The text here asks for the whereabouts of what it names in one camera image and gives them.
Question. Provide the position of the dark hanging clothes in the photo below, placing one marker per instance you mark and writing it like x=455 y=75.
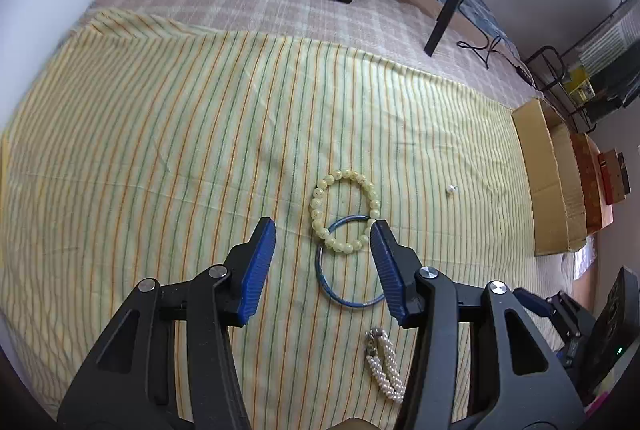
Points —
x=615 y=99

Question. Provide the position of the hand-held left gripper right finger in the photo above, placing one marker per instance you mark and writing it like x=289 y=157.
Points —
x=387 y=270

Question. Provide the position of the beige checked blanket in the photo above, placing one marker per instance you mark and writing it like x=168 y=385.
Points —
x=250 y=9

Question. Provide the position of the blue bangle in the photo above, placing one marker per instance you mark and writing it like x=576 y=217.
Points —
x=320 y=275

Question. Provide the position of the yellow box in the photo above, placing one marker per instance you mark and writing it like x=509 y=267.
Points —
x=580 y=84

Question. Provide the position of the cardboard box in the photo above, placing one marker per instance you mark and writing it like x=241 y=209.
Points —
x=545 y=169

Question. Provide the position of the yellow striped cloth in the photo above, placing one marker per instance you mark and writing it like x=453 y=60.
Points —
x=150 y=134

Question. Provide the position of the white striped towel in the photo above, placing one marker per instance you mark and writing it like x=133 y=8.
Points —
x=610 y=44

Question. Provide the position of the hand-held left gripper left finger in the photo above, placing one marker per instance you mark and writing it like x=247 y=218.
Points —
x=257 y=270

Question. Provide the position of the clear plastic sheet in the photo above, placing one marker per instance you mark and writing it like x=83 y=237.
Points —
x=577 y=260

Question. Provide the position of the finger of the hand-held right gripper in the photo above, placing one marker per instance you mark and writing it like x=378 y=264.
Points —
x=532 y=302

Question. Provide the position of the orange cloth covered table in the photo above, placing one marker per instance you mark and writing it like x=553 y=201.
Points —
x=590 y=175

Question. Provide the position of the black clothes rack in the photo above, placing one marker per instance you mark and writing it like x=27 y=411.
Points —
x=550 y=59

